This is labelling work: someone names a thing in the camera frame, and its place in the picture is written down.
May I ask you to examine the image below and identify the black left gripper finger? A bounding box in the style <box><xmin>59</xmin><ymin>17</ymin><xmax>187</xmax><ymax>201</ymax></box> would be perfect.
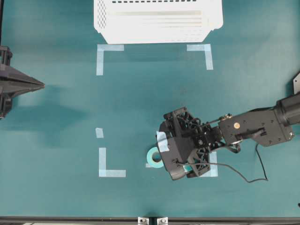
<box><xmin>0</xmin><ymin>64</ymin><xmax>45</xmax><ymax>87</ymax></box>
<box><xmin>0</xmin><ymin>87</ymin><xmax>44</xmax><ymax>100</ymax></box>

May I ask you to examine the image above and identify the bottom-left tape corner marker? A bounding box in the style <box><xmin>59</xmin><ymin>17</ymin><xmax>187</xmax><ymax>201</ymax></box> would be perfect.
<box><xmin>98</xmin><ymin>147</ymin><xmax>126</xmax><ymax>178</ymax></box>

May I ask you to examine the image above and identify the bottom-right tape corner marker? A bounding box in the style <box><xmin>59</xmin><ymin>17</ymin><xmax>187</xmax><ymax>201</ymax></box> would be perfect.
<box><xmin>201</xmin><ymin>152</ymin><xmax>218</xmax><ymax>177</ymax></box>

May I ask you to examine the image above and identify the white perforated plastic basket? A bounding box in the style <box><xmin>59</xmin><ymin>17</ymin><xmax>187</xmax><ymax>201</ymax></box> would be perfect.
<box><xmin>93</xmin><ymin>0</ymin><xmax>223</xmax><ymax>45</ymax></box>

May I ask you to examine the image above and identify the black table edge rail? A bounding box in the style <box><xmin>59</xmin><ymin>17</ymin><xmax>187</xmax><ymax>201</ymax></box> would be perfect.
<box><xmin>0</xmin><ymin>216</ymin><xmax>300</xmax><ymax>225</ymax></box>

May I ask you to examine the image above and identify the left metal bracket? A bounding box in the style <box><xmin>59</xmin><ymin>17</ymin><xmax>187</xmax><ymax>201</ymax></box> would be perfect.
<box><xmin>137</xmin><ymin>217</ymin><xmax>150</xmax><ymax>225</ymax></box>

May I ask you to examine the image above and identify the top-right tape corner marker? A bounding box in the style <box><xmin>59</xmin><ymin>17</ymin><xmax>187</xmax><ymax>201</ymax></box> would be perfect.
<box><xmin>187</xmin><ymin>44</ymin><xmax>214</xmax><ymax>70</ymax></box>

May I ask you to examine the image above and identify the right metal bracket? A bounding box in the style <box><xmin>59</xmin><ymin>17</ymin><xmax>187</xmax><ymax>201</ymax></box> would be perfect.
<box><xmin>157</xmin><ymin>217</ymin><xmax>168</xmax><ymax>225</ymax></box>

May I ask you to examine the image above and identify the top-left tape corner marker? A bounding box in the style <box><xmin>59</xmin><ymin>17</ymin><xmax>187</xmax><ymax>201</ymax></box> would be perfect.
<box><xmin>96</xmin><ymin>44</ymin><xmax>124</xmax><ymax>76</ymax></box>

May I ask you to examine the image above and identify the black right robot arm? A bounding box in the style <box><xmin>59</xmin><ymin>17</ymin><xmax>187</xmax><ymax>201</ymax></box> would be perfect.
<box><xmin>156</xmin><ymin>75</ymin><xmax>300</xmax><ymax>180</ymax></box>

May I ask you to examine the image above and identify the small left tape strip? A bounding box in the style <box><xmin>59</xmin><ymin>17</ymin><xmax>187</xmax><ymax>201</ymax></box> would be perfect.
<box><xmin>95</xmin><ymin>127</ymin><xmax>104</xmax><ymax>138</ymax></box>

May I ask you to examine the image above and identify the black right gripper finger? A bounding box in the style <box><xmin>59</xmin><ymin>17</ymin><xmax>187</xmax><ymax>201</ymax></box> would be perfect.
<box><xmin>187</xmin><ymin>149</ymin><xmax>210</xmax><ymax>178</ymax></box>

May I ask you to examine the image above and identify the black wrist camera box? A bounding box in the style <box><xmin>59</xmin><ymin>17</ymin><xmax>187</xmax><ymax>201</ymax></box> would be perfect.
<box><xmin>156</xmin><ymin>131</ymin><xmax>194</xmax><ymax>180</ymax></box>

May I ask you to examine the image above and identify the teal tape roll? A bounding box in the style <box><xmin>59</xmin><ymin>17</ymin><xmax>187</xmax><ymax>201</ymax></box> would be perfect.
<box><xmin>146</xmin><ymin>147</ymin><xmax>164</xmax><ymax>168</ymax></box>

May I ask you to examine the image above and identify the black cable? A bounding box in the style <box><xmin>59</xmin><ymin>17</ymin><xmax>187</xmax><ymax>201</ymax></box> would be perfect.
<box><xmin>176</xmin><ymin>142</ymin><xmax>269</xmax><ymax>184</ymax></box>

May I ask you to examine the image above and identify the metal bracket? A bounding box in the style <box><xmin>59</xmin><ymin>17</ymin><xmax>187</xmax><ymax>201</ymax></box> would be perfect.
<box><xmin>137</xmin><ymin>217</ymin><xmax>150</xmax><ymax>225</ymax></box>
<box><xmin>157</xmin><ymin>217</ymin><xmax>168</xmax><ymax>225</ymax></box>

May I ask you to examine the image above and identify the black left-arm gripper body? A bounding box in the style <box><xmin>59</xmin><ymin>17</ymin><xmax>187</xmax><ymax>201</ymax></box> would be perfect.
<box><xmin>0</xmin><ymin>45</ymin><xmax>13</xmax><ymax>119</ymax></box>

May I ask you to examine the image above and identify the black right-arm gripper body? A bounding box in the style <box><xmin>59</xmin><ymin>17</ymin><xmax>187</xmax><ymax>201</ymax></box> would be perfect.
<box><xmin>158</xmin><ymin>107</ymin><xmax>222</xmax><ymax>153</ymax></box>

